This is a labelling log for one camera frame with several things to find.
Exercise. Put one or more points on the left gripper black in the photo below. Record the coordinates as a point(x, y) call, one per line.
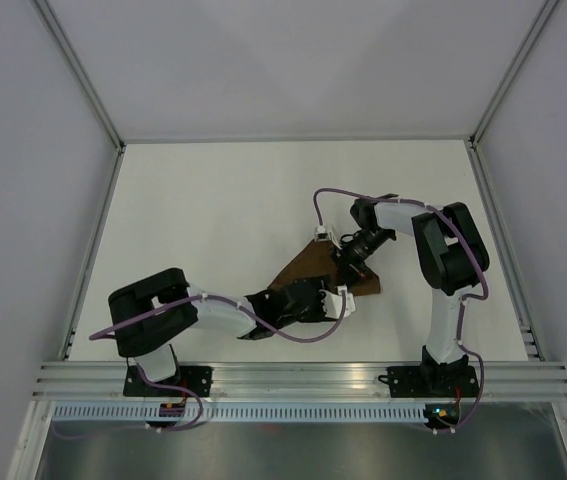
point(320, 282)

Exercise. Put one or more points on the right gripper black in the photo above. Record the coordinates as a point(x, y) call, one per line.
point(351, 270)

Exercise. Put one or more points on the brown cloth napkin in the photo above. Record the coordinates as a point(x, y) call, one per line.
point(316, 260)

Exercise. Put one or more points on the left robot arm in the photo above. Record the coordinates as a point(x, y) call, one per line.
point(148, 314)

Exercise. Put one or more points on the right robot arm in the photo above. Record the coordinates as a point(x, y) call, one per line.
point(453, 261)

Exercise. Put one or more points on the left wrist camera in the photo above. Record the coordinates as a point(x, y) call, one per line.
point(340, 304)

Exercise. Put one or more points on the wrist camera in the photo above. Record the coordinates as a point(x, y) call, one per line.
point(340, 304)
point(324, 233)

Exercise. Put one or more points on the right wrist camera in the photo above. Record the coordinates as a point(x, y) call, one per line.
point(324, 233)

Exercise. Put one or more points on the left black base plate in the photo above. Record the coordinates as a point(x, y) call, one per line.
point(197, 379)

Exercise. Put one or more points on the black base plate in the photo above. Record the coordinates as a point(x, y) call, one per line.
point(197, 379)
point(431, 381)

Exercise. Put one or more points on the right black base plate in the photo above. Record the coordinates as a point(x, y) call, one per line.
point(431, 381)

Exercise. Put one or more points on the right side aluminium rail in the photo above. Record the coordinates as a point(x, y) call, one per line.
point(505, 253)

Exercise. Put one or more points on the aluminium front rail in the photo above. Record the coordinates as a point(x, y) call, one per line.
point(515, 381)

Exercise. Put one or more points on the white slotted cable duct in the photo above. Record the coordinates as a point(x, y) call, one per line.
point(242, 412)

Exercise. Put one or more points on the right aluminium frame post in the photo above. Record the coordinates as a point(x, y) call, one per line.
point(525, 49)

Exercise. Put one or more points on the aluminium frame post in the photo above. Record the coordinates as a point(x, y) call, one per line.
point(525, 49)
point(63, 43)

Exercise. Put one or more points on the left aluminium frame post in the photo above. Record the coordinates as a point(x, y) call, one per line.
point(63, 43)

